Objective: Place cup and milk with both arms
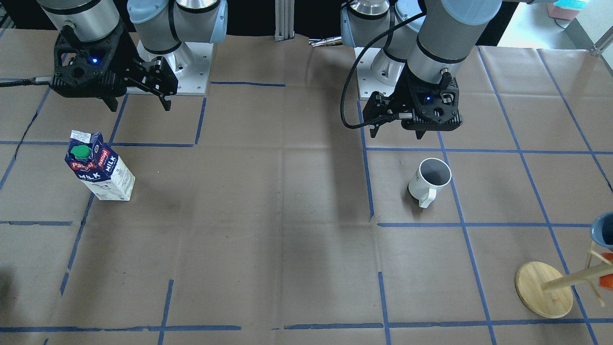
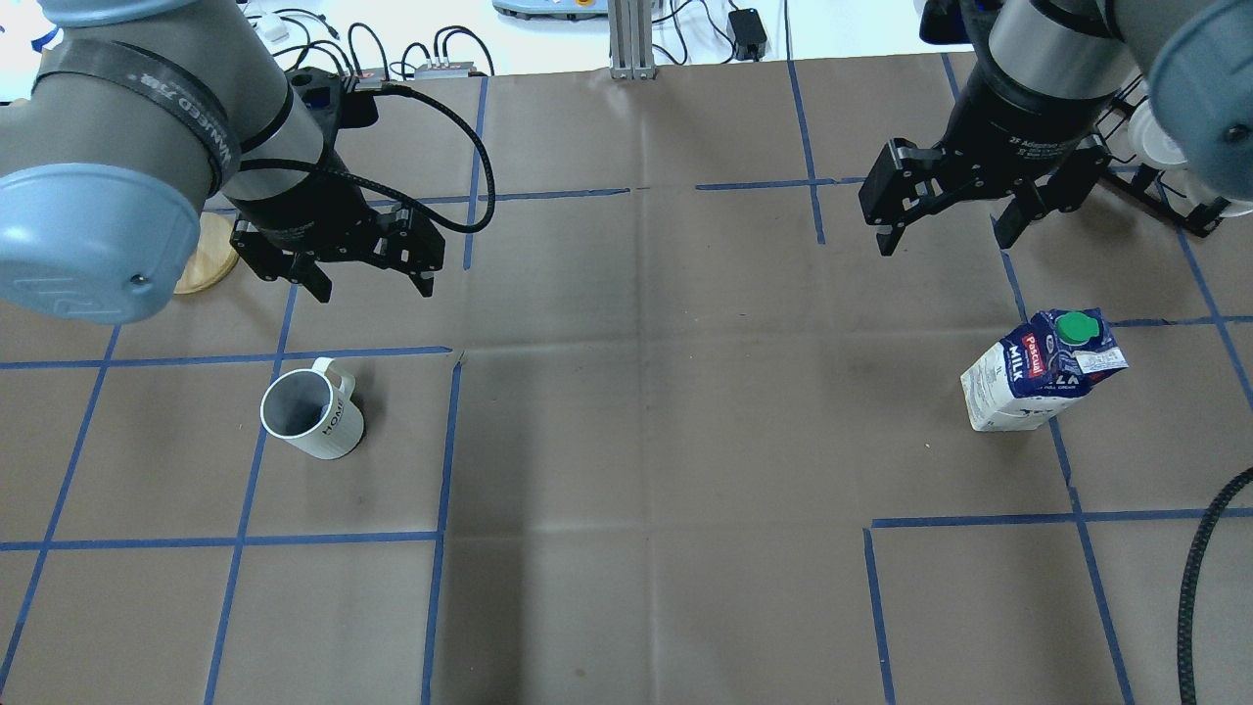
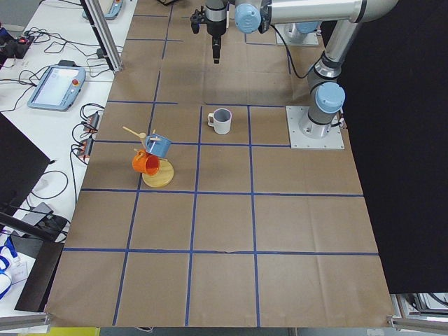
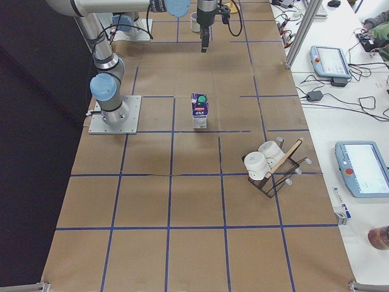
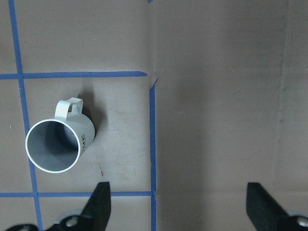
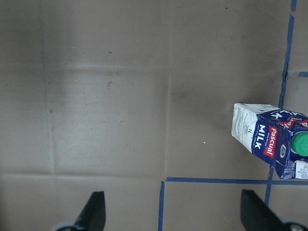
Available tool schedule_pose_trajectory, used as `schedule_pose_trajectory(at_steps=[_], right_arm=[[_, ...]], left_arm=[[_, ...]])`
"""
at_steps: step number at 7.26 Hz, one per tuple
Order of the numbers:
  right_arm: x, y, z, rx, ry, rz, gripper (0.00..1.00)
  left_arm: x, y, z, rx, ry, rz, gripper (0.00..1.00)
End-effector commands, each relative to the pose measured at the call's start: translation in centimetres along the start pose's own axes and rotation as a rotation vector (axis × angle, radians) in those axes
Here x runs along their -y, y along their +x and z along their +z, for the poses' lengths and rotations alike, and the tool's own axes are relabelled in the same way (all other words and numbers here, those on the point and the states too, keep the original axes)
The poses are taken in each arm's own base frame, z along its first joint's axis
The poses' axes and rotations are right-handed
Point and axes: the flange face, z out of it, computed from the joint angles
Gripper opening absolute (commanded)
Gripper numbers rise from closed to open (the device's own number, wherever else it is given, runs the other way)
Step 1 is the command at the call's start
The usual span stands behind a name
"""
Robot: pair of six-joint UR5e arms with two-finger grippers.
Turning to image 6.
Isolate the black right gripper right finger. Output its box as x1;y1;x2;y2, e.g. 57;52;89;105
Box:
241;190;289;231

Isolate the brown paper table cover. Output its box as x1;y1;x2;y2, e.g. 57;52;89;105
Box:
0;0;308;231

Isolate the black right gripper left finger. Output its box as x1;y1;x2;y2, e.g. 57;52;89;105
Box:
73;191;106;231

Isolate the blue white milk carton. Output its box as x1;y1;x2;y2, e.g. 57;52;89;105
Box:
231;103;308;180

